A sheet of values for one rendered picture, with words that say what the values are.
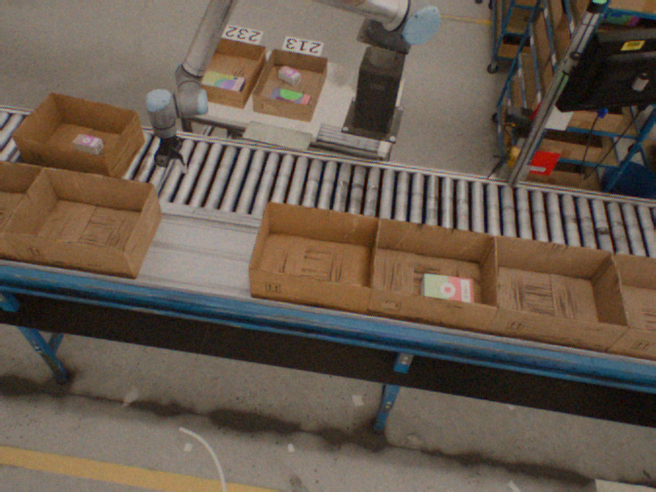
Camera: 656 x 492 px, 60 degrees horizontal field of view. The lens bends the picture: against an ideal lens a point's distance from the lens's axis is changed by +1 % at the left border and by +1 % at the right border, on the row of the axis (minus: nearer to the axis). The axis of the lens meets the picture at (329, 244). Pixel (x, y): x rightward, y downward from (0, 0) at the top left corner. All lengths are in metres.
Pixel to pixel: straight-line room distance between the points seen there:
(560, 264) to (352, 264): 0.72
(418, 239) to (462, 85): 2.53
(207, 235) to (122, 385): 1.01
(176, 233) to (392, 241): 0.78
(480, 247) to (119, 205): 1.30
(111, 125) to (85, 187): 0.56
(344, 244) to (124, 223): 0.79
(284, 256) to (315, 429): 0.95
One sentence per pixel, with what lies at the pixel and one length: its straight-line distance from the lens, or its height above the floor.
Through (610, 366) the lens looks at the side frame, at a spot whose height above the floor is 0.91.
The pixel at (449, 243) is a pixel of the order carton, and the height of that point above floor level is 0.97.
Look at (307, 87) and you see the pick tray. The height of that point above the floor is 0.76.
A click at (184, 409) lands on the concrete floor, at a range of 2.71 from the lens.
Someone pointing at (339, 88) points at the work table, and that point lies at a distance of 2.90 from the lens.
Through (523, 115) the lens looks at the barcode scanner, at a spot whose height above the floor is 1.09.
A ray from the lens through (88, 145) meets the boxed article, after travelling 2.61.
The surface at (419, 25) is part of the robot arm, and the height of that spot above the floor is 1.40.
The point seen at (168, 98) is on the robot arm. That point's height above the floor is 1.17.
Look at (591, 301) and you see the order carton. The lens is 2.15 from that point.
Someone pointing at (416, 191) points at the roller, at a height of 0.75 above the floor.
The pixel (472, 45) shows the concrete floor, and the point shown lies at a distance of 4.84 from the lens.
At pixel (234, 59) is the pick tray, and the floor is 0.76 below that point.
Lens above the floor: 2.49
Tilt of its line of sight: 52 degrees down
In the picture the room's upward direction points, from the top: 6 degrees clockwise
